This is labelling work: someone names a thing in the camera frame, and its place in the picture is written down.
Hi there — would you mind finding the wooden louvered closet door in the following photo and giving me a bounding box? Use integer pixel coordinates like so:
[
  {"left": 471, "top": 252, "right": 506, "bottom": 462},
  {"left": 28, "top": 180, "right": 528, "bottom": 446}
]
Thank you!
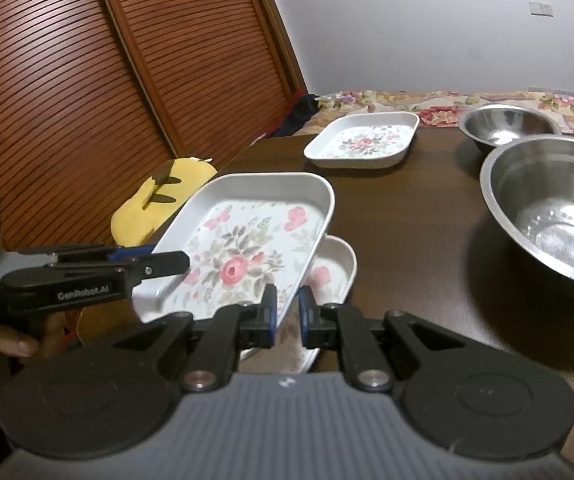
[{"left": 0, "top": 0, "right": 312, "bottom": 253}]

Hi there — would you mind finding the person's left hand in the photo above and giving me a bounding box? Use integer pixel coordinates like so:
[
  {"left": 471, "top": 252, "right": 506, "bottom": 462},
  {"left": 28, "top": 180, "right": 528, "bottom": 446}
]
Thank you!
[{"left": 0, "top": 310, "right": 68, "bottom": 361}]

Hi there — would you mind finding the floral blanket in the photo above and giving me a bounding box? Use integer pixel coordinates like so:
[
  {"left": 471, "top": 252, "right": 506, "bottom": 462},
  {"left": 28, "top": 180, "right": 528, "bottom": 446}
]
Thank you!
[{"left": 316, "top": 89, "right": 574, "bottom": 137}]

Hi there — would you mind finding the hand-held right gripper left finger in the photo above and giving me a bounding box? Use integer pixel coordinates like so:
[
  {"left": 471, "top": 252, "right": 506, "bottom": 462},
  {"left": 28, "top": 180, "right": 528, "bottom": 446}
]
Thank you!
[{"left": 112, "top": 284, "right": 278, "bottom": 394}]

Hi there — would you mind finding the medium stainless steel bowl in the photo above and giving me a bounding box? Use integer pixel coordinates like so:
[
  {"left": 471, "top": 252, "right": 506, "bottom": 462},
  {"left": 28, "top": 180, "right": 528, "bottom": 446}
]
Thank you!
[{"left": 459, "top": 104, "right": 563, "bottom": 154}]

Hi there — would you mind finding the dark cloth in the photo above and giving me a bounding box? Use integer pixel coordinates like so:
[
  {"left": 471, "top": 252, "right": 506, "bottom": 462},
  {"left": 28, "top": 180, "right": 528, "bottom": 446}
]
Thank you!
[{"left": 267, "top": 90, "right": 322, "bottom": 139}]

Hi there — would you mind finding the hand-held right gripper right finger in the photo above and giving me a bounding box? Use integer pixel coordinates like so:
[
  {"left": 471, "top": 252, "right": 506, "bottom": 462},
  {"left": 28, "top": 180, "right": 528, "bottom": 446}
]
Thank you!
[{"left": 298, "top": 285, "right": 468, "bottom": 392}]

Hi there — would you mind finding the medium floral rectangular plate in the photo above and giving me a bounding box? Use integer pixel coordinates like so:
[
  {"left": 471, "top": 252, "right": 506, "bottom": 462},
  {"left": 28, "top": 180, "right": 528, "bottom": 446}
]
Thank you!
[{"left": 239, "top": 235, "right": 358, "bottom": 375}]

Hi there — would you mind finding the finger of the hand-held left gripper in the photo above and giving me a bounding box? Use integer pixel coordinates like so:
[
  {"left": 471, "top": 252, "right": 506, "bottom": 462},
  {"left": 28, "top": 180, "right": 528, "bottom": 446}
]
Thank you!
[
  {"left": 49, "top": 251, "right": 191, "bottom": 283},
  {"left": 19, "top": 243, "right": 154, "bottom": 264}
]

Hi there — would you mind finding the yellow plush toy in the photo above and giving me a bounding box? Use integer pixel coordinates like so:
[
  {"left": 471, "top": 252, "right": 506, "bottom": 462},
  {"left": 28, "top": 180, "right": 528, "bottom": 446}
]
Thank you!
[{"left": 111, "top": 157, "right": 218, "bottom": 247}]

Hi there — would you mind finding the large floral rectangular plate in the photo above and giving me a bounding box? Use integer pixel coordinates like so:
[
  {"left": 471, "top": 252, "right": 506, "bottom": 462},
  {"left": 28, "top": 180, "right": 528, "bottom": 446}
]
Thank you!
[{"left": 131, "top": 172, "right": 336, "bottom": 336}]

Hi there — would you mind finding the large stainless steel bowl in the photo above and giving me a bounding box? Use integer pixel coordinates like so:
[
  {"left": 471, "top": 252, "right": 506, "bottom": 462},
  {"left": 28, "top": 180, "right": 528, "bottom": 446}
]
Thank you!
[{"left": 480, "top": 135, "right": 574, "bottom": 292}]

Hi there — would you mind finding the small floral rectangular plate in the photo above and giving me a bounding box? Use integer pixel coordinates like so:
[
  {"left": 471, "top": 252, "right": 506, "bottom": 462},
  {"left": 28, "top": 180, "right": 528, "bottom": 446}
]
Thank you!
[{"left": 303, "top": 112, "right": 420, "bottom": 170}]

